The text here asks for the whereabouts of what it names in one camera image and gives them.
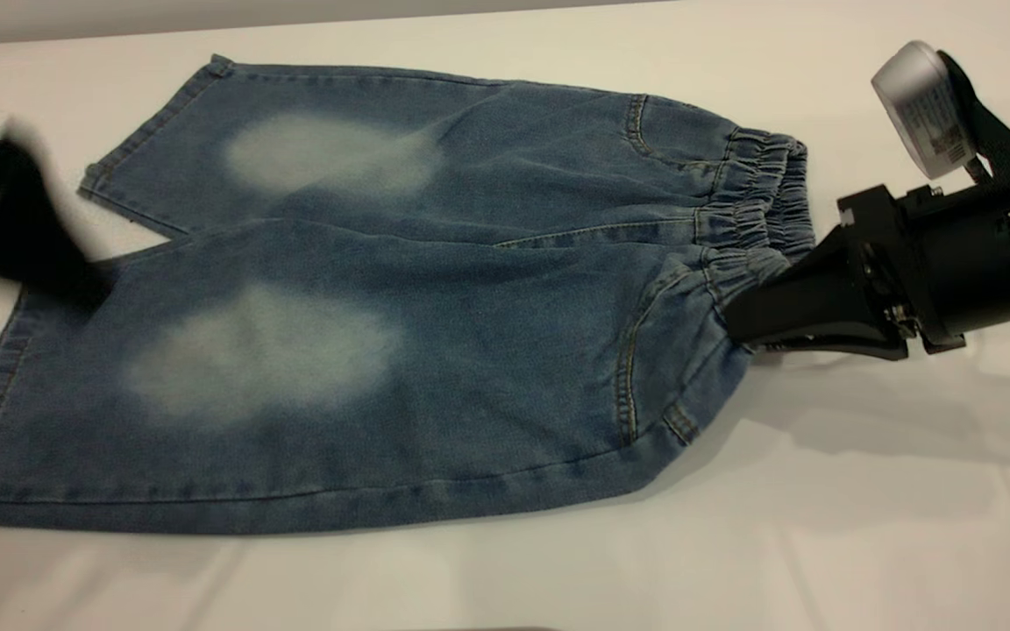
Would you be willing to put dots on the blue denim shorts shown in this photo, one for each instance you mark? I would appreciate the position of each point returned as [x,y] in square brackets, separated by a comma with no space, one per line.
[470,368]

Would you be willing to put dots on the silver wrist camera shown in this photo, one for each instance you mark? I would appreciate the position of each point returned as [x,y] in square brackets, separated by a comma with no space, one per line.
[921,109]

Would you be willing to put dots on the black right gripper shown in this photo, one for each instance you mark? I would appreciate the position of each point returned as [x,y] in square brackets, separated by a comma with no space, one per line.
[978,254]

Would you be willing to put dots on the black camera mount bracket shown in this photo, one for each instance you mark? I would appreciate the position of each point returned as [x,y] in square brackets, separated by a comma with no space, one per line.
[992,123]

